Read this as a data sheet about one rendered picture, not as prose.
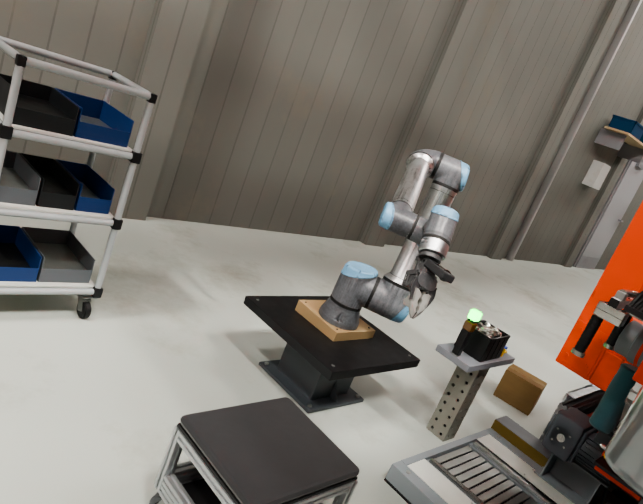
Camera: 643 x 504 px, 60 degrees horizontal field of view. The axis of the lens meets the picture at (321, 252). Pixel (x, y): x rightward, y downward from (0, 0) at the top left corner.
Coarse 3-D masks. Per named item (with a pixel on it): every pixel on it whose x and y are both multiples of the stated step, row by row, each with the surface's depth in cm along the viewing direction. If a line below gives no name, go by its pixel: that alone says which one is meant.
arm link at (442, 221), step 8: (432, 208) 181; (440, 208) 177; (448, 208) 177; (432, 216) 178; (440, 216) 176; (448, 216) 175; (456, 216) 177; (432, 224) 176; (440, 224) 175; (448, 224) 175; (456, 224) 178; (424, 232) 177; (432, 232) 174; (440, 232) 174; (448, 232) 175; (448, 240) 175
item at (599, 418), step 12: (624, 372) 201; (612, 384) 204; (624, 384) 201; (612, 396) 203; (624, 396) 201; (600, 408) 206; (612, 408) 203; (600, 420) 205; (612, 420) 204; (612, 432) 205
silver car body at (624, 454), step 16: (640, 400) 112; (640, 416) 110; (624, 432) 114; (640, 432) 108; (608, 448) 119; (624, 448) 112; (640, 448) 107; (608, 464) 117; (624, 464) 110; (640, 464) 107; (624, 480) 110; (640, 480) 106
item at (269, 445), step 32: (192, 416) 149; (224, 416) 154; (256, 416) 160; (288, 416) 166; (192, 448) 144; (224, 448) 142; (256, 448) 146; (288, 448) 151; (320, 448) 157; (160, 480) 152; (192, 480) 160; (224, 480) 134; (256, 480) 135; (288, 480) 139; (320, 480) 144; (352, 480) 154
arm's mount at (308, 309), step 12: (300, 300) 253; (312, 300) 259; (324, 300) 265; (300, 312) 252; (312, 312) 247; (324, 324) 242; (360, 324) 256; (336, 336) 238; (348, 336) 244; (360, 336) 250; (372, 336) 257
